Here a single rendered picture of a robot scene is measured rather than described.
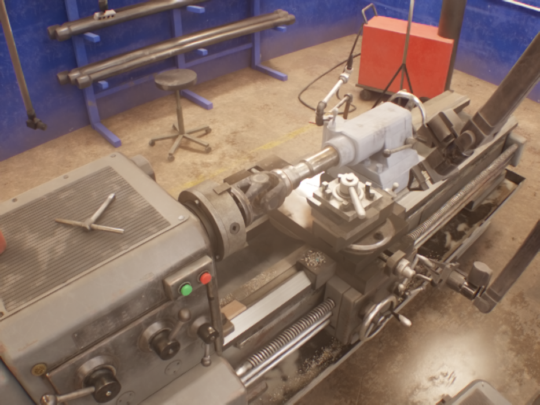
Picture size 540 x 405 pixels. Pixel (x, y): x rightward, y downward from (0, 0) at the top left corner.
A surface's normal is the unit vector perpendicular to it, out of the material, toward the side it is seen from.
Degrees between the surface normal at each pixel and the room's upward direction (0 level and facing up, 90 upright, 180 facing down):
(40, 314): 45
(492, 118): 81
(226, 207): 38
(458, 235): 0
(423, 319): 0
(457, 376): 0
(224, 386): 32
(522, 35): 90
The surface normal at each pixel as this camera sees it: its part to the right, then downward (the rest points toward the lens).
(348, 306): -0.74, 0.42
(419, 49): -0.47, 0.55
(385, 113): 0.00, -0.78
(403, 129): 0.65, 0.26
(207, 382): 0.36, -0.41
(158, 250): 0.47, -0.22
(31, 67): 0.67, 0.47
